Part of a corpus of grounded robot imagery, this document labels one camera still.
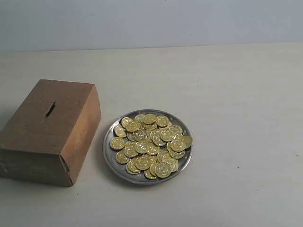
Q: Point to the gold coin at plate right edge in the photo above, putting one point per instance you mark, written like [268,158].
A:
[187,140]

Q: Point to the gold coin front left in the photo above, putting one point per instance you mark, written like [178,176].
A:
[122,158]

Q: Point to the gold coin at plate left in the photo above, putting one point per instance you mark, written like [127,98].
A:
[117,143]

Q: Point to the gold coin at plate front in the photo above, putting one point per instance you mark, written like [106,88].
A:
[162,170]

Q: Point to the brown cardboard slotted box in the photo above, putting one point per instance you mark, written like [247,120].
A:
[48,137]

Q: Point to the round silver metal plate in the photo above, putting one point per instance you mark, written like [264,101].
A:
[119,170]

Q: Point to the gold coin at plate back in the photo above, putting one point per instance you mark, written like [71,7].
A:
[149,119]

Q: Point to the gold coin back left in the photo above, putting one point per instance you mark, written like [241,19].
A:
[125,121]

